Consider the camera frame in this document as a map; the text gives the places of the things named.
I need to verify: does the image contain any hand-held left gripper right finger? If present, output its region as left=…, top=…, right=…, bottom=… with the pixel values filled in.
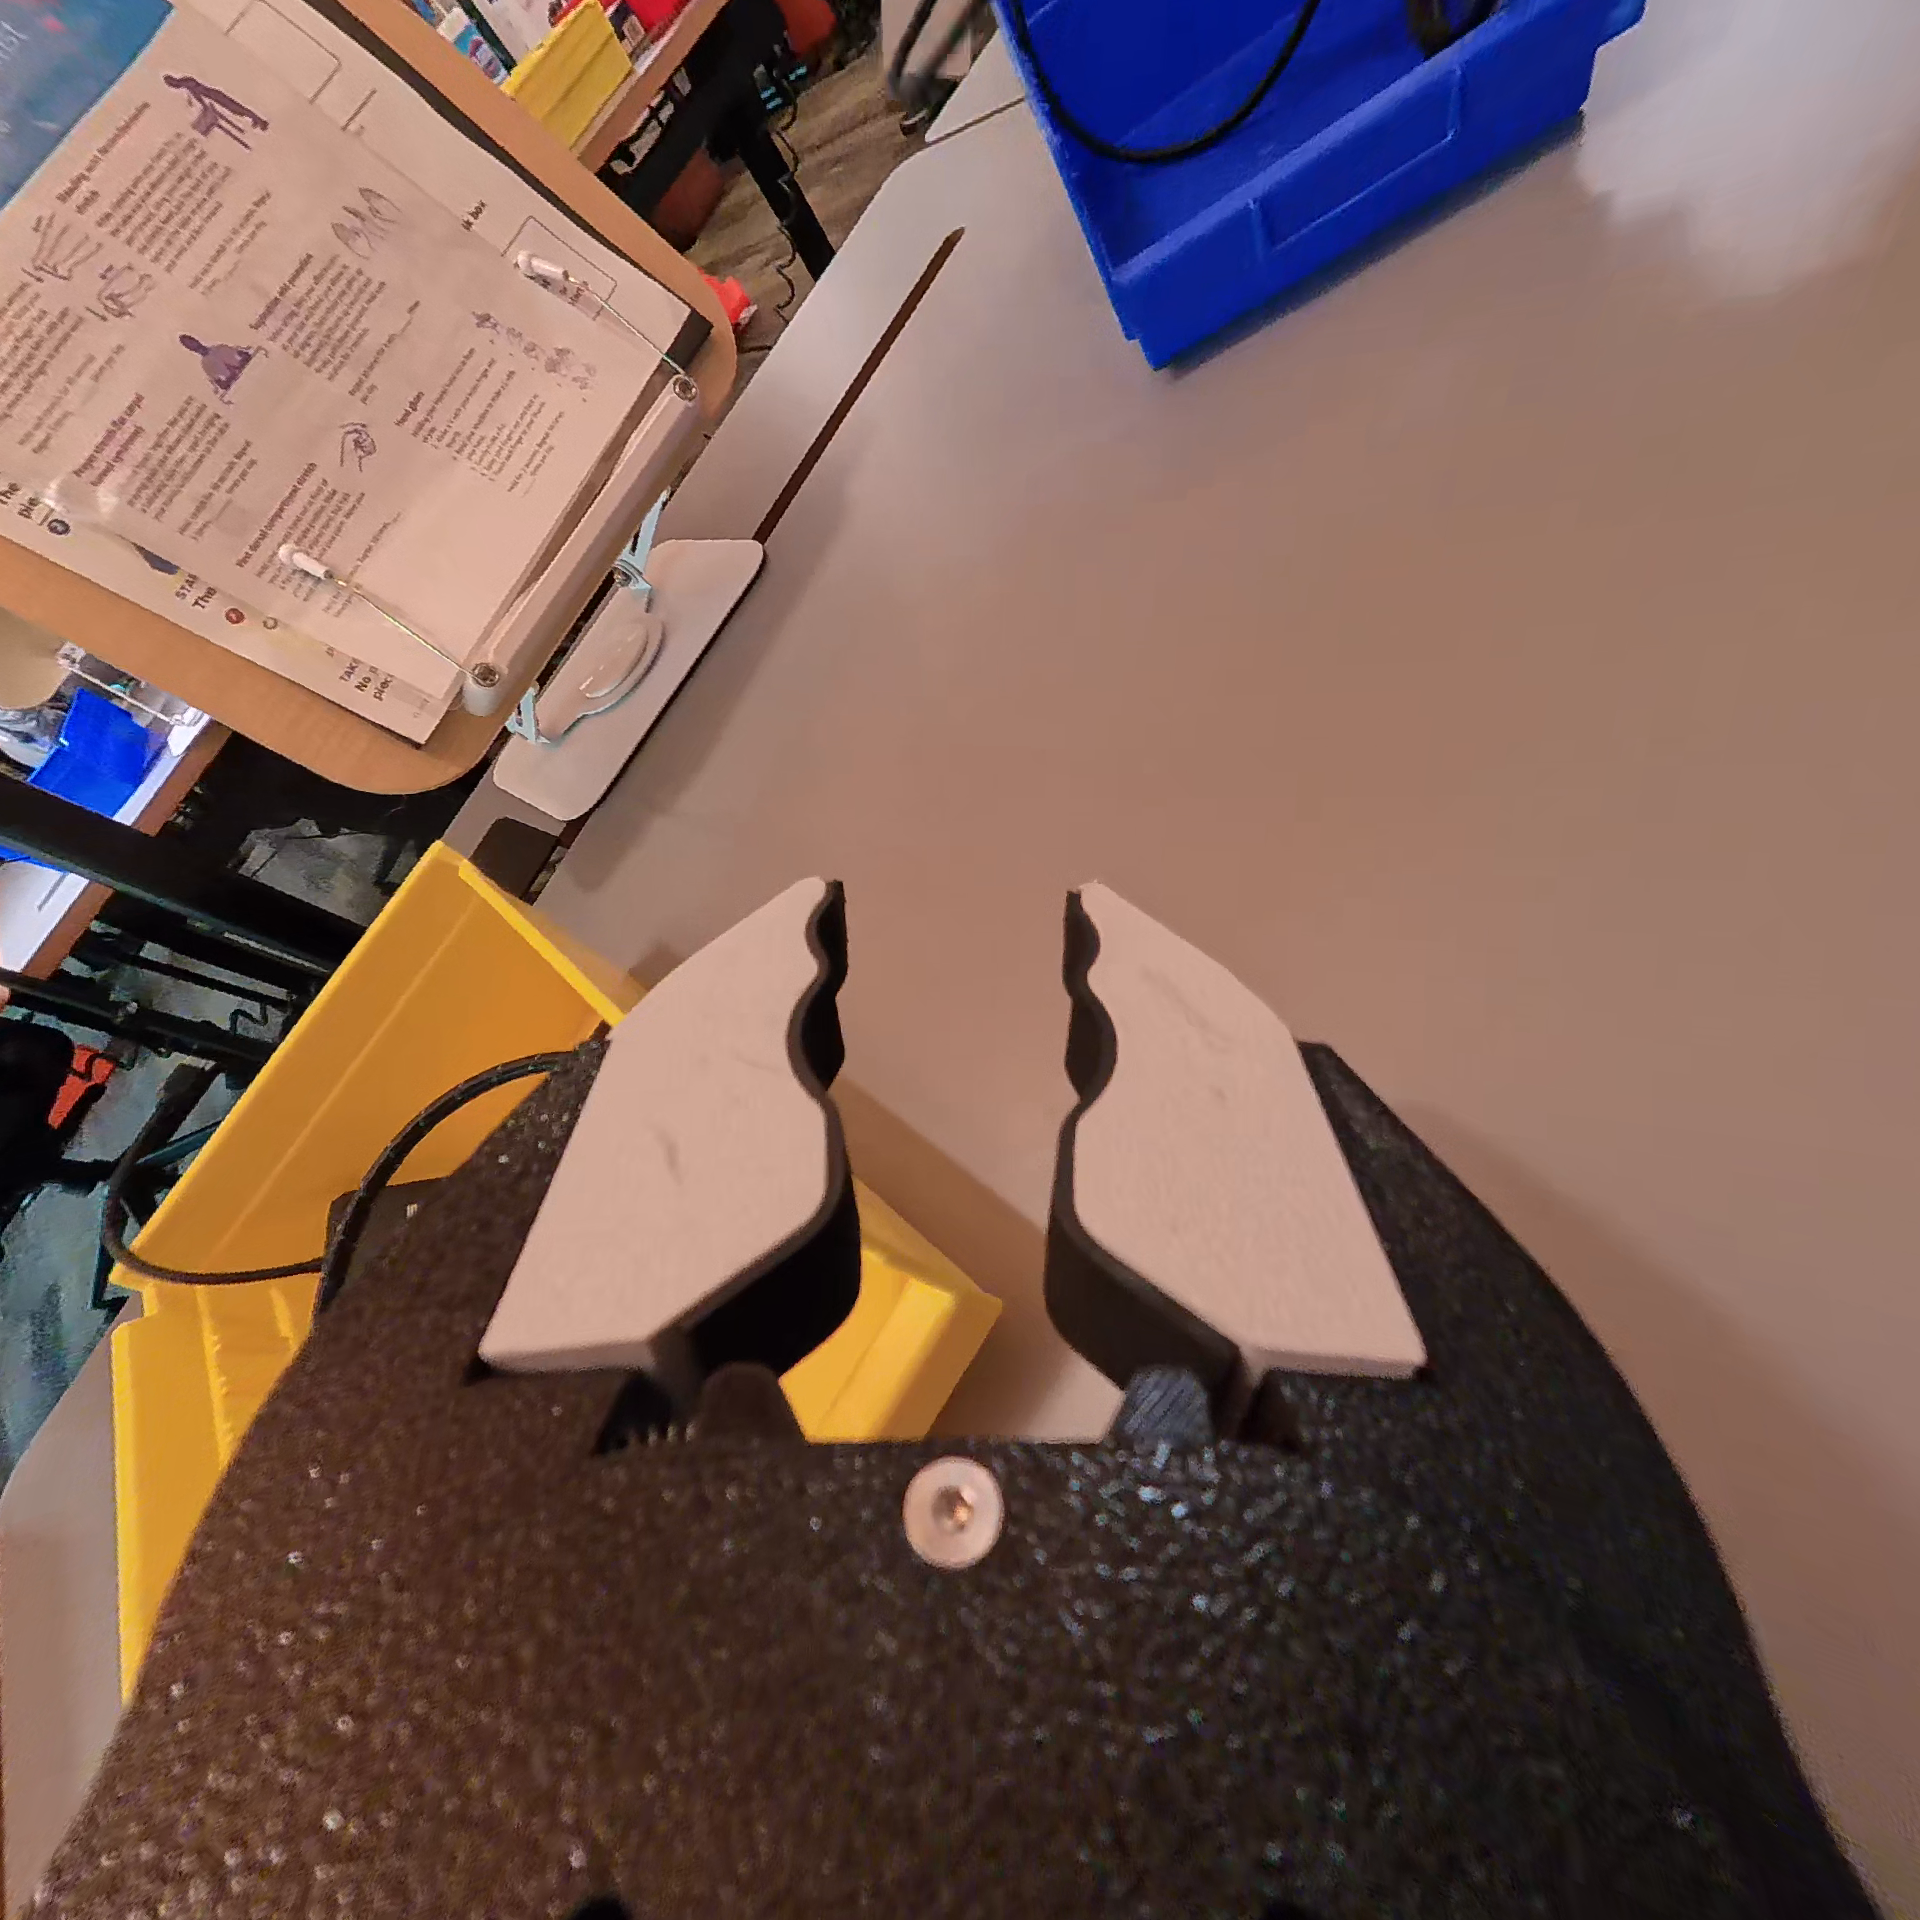
left=1046, top=881, right=1431, bottom=1390

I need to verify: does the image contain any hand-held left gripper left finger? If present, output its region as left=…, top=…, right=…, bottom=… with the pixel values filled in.
left=479, top=873, right=865, bottom=1382

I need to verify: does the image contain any black square hub with cable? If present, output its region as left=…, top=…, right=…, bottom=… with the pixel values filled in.
left=104, top=1049, right=602, bottom=1315

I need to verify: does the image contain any yellow storage bin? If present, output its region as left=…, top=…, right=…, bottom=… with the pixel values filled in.
left=107, top=840, right=1003, bottom=1696
left=504, top=0, right=635, bottom=147

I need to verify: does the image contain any blue storage bin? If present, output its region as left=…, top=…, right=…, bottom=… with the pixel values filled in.
left=29, top=692, right=161, bottom=819
left=991, top=0, right=1648, bottom=373

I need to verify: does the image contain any grey desk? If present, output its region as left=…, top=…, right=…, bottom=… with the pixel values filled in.
left=0, top=0, right=1920, bottom=1920

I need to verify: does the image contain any document holder with instruction sheet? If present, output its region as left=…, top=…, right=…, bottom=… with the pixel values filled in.
left=0, top=0, right=741, bottom=797

